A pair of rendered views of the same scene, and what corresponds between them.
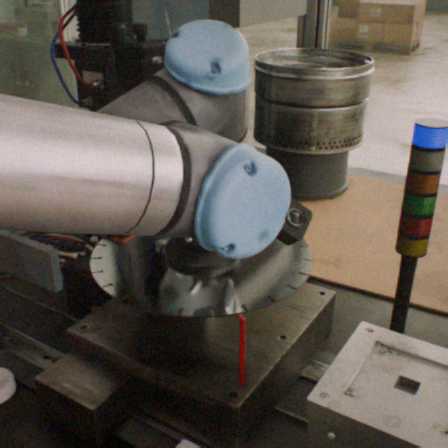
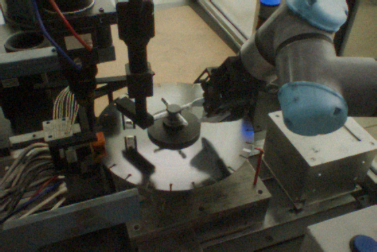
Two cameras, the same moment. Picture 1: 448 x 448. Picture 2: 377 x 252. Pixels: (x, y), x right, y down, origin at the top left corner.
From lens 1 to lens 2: 0.64 m
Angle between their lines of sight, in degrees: 46
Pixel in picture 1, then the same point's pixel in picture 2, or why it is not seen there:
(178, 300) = (218, 164)
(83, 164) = not seen: outside the picture
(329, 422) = (321, 169)
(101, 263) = (138, 177)
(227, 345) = not seen: hidden behind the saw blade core
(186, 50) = (329, 9)
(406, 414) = (340, 143)
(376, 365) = not seen: hidden behind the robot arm
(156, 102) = (331, 51)
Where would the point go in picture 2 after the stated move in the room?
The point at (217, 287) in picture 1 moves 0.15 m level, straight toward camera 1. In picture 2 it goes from (219, 142) to (288, 177)
